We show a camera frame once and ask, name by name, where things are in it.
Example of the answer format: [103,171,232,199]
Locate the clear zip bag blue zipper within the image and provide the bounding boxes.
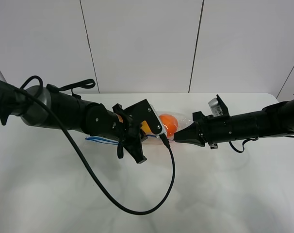
[85,111,193,145]

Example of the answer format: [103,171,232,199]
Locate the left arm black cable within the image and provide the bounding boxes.
[18,75,176,216]

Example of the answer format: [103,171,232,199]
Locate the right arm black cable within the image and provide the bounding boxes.
[229,137,259,154]

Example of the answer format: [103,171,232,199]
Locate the yellow pear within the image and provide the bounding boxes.
[141,121,152,134]

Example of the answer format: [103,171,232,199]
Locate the orange fruit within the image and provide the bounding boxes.
[159,114,179,137]

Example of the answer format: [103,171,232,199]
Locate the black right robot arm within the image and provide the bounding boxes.
[173,96,294,149]

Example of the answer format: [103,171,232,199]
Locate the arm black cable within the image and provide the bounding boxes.
[18,75,176,216]
[229,137,259,154]

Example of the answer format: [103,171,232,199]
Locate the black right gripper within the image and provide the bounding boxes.
[174,111,234,149]

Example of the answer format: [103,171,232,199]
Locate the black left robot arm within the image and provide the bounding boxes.
[0,76,168,164]

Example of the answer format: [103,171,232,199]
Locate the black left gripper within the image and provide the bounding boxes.
[113,99,152,164]

